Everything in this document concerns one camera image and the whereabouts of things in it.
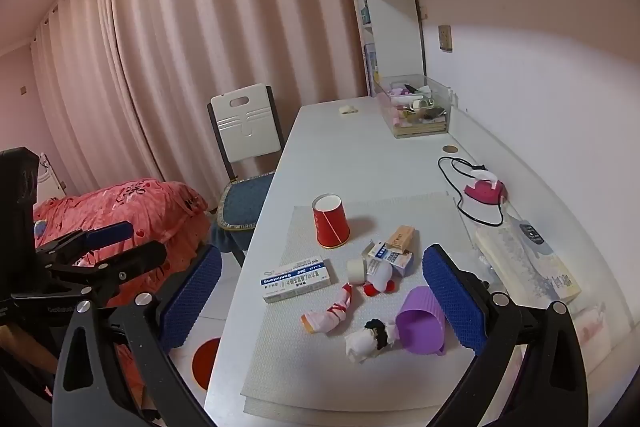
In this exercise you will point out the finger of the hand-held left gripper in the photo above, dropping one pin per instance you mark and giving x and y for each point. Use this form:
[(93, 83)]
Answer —
[(107, 234), (130, 264)]

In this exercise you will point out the bed with pink blanket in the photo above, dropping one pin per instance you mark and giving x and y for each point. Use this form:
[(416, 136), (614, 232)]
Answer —
[(140, 212)]

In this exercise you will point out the thick paperback book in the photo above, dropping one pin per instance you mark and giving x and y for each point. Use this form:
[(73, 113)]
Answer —
[(530, 267)]

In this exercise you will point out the white chair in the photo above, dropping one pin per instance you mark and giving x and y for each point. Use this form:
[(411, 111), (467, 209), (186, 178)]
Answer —
[(245, 122)]

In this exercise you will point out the pink white small device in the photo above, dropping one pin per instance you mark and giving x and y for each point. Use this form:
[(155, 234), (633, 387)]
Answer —
[(485, 192)]

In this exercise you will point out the small white eraser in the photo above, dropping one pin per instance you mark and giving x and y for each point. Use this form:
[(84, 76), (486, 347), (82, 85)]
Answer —
[(348, 109)]

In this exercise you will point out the blue upright book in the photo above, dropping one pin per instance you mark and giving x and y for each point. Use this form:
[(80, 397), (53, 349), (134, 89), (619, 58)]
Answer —
[(370, 67)]

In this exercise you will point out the blue chair cushion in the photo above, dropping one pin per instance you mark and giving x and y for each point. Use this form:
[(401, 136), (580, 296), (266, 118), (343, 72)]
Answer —
[(240, 207)]

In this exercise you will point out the white wall shelf unit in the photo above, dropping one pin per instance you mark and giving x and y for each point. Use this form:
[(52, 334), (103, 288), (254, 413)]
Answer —
[(395, 22)]

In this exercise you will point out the red paper cup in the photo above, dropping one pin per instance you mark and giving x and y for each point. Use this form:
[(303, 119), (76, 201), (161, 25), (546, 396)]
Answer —
[(331, 227)]

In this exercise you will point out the long white blue medicine box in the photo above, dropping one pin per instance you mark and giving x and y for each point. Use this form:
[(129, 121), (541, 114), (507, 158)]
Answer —
[(297, 279)]

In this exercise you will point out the clear storage box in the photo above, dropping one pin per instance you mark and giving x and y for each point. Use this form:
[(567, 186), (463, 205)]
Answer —
[(417, 122)]

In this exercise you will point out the small white blue medicine box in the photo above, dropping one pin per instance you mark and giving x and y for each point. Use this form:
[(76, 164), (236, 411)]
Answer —
[(395, 259)]

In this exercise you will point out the tan cardboard box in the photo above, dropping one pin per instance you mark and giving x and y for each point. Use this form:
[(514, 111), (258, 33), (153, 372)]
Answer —
[(401, 237)]

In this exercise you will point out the clear tape roll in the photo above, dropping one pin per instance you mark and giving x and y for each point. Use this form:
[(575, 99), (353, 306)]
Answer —
[(356, 270)]

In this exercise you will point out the black remote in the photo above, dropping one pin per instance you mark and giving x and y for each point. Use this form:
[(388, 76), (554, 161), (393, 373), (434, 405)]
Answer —
[(531, 233)]

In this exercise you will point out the white plush sock red pompoms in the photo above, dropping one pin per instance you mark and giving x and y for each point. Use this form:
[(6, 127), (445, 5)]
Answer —
[(382, 278)]

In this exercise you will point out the purple ribbed cup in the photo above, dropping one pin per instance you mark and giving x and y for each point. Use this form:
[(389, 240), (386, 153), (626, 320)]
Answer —
[(420, 322)]

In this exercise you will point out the white woven placemat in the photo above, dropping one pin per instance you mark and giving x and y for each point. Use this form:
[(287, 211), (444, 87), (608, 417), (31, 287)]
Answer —
[(300, 357)]

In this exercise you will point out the tan wall socket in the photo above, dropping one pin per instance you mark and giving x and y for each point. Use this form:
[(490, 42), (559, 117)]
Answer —
[(445, 38)]

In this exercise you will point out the pink pleated curtain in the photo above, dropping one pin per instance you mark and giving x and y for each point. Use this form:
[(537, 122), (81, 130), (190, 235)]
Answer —
[(200, 32)]

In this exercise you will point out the white bed headboard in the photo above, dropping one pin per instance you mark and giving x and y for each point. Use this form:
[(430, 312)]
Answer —
[(50, 177)]

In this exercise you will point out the pink plastic packet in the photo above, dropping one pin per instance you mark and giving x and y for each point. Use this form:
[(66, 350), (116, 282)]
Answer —
[(590, 329)]

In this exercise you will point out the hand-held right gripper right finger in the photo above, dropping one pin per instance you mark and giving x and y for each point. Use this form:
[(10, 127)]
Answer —
[(452, 302)]

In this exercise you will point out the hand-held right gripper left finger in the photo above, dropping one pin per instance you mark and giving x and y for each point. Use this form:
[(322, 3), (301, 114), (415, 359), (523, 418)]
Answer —
[(192, 297)]

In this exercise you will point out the pink white sock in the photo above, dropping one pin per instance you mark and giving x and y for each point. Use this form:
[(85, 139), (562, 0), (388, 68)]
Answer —
[(327, 317)]

